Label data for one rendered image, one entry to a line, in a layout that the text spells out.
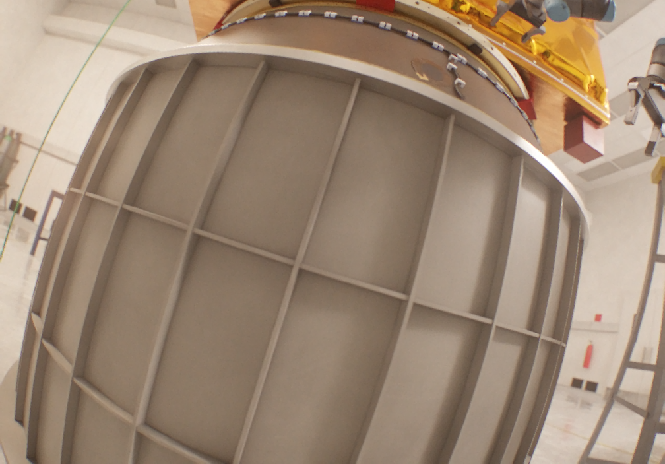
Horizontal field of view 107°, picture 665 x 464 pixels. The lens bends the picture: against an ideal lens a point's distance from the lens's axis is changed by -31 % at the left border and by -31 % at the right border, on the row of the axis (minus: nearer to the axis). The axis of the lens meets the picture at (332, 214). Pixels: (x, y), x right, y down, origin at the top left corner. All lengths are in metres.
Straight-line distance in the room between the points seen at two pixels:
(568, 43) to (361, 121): 1.27
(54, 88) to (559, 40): 8.70
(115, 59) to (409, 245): 8.15
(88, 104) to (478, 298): 7.91
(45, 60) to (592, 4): 9.51
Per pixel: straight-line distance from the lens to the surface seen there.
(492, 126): 0.74
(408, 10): 1.24
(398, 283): 0.61
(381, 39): 0.97
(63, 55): 9.32
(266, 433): 0.64
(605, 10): 1.16
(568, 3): 1.14
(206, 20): 1.81
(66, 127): 8.15
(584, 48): 1.85
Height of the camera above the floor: 0.74
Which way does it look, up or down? 14 degrees up
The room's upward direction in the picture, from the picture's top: 17 degrees clockwise
